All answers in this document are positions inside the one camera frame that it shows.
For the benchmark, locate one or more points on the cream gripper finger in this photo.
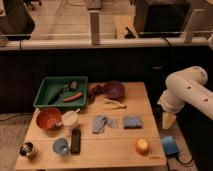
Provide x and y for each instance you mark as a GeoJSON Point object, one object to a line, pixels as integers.
{"type": "Point", "coordinates": [168, 119]}

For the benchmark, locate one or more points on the purple bowl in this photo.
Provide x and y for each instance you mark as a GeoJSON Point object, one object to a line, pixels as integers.
{"type": "Point", "coordinates": [114, 90]}

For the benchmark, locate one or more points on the white railing bar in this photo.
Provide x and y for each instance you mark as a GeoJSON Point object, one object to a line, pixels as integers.
{"type": "Point", "coordinates": [108, 43]}

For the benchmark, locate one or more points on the orange carrot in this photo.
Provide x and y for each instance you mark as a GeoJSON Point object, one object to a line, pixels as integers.
{"type": "Point", "coordinates": [74, 97]}

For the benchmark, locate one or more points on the blue cloth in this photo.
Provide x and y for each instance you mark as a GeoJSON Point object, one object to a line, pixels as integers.
{"type": "Point", "coordinates": [100, 122]}

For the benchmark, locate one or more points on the blue sponge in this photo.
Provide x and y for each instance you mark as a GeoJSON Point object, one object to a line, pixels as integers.
{"type": "Point", "coordinates": [132, 122]}

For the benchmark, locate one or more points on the orange yellow ball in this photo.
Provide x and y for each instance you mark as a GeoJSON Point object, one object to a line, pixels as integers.
{"type": "Point", "coordinates": [142, 146]}

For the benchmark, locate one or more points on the red bowl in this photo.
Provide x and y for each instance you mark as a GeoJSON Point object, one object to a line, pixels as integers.
{"type": "Point", "coordinates": [49, 118]}

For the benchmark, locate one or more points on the green plastic tray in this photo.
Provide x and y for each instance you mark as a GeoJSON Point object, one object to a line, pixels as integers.
{"type": "Point", "coordinates": [50, 85]}

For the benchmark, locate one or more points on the dark grapes bunch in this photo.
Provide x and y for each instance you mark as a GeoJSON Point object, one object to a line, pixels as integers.
{"type": "Point", "coordinates": [93, 93]}

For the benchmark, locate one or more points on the blue cup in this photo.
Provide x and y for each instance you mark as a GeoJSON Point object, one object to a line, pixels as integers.
{"type": "Point", "coordinates": [60, 146]}

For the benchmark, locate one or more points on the blue tape roll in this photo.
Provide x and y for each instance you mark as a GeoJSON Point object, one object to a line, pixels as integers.
{"type": "Point", "coordinates": [169, 146]}

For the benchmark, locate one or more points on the metal cup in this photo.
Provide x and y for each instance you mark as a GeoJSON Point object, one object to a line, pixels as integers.
{"type": "Point", "coordinates": [27, 149]}

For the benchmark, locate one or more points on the white cup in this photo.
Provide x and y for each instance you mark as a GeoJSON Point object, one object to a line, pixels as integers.
{"type": "Point", "coordinates": [70, 119]}

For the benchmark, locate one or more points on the black remote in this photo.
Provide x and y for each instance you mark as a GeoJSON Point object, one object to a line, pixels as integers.
{"type": "Point", "coordinates": [75, 141]}

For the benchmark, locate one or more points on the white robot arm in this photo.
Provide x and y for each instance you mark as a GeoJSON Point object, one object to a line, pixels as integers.
{"type": "Point", "coordinates": [185, 86]}

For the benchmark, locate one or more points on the yellow banana peel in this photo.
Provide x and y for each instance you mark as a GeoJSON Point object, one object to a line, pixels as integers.
{"type": "Point", "coordinates": [113, 104]}

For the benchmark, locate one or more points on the black office chair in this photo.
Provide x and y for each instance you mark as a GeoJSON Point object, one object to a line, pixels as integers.
{"type": "Point", "coordinates": [16, 24]}

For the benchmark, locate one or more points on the black handled brush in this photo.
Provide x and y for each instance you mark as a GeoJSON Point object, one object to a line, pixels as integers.
{"type": "Point", "coordinates": [68, 87]}

